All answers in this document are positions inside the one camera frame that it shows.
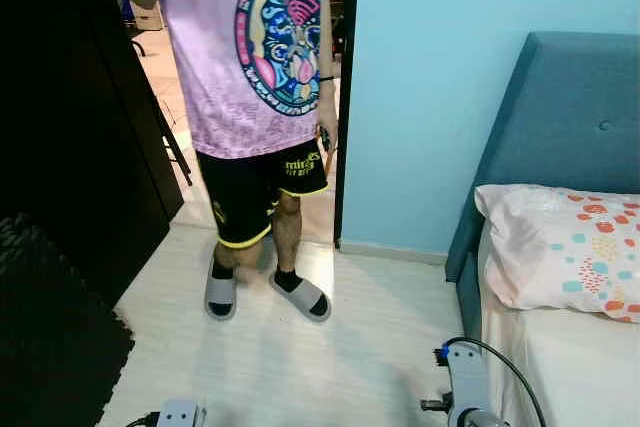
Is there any pink patterned pillow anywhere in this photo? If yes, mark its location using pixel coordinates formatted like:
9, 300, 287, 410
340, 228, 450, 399
475, 184, 640, 325

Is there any pale skirting board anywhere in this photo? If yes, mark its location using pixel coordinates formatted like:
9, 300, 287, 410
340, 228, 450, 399
340, 239, 451, 268

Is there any grey slide slipper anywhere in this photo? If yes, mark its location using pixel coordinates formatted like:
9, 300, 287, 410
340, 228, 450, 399
268, 269, 333, 323
203, 265, 239, 321

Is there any teal fabric headboard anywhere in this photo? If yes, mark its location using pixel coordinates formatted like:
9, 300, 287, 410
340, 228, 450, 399
445, 32, 640, 338

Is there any black foam floor mat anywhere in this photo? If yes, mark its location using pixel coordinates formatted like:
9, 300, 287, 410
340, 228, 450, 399
0, 212, 136, 427

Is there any person in pink shirt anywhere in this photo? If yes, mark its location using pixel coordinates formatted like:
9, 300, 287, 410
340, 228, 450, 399
110, 0, 349, 323

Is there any black wardrobe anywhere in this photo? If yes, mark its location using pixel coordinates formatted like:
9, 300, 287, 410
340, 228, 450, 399
0, 0, 196, 308

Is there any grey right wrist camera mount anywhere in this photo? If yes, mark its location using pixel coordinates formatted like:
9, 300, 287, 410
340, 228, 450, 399
437, 340, 493, 423

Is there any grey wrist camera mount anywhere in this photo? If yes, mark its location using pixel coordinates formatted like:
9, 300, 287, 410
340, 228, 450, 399
437, 340, 493, 423
155, 399, 208, 427

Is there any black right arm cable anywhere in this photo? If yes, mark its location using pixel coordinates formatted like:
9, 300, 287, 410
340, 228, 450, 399
440, 337, 549, 427

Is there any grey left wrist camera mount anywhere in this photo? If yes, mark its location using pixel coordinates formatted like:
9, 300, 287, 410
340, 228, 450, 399
155, 399, 208, 427

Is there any black door frame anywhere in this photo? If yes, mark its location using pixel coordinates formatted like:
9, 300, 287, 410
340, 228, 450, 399
333, 0, 361, 246

